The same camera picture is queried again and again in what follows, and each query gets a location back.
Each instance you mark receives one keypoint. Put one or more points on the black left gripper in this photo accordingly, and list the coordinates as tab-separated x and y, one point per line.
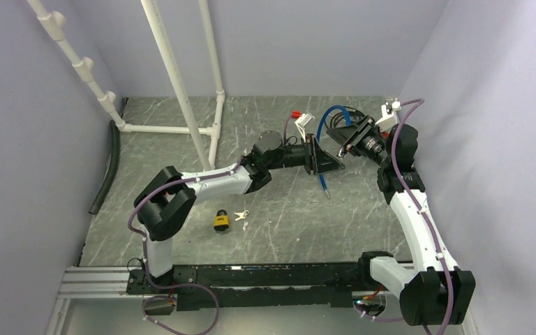
322	163

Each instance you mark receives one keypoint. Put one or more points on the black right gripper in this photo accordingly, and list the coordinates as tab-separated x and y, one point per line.
343	135

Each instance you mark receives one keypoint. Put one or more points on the blue cable lock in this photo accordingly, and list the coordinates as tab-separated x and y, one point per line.
321	134

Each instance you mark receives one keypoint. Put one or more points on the keys of yellow padlock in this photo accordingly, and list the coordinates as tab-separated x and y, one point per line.
241	215

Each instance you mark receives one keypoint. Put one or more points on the yellow padlock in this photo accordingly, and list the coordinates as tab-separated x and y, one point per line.
221	221

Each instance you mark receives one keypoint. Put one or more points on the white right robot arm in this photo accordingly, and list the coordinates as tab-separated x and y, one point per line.
436	291

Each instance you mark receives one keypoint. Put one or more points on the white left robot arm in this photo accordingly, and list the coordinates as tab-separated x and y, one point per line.
164	205

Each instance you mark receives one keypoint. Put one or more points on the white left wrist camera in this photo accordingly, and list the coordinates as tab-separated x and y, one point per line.
301	120

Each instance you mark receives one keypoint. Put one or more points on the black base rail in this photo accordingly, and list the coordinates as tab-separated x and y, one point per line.
336	284

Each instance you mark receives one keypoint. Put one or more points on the aluminium extrusion frame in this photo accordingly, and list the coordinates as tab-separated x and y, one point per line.
95	283

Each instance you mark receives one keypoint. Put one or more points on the white PVC pipe frame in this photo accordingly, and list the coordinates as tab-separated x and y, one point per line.
205	140

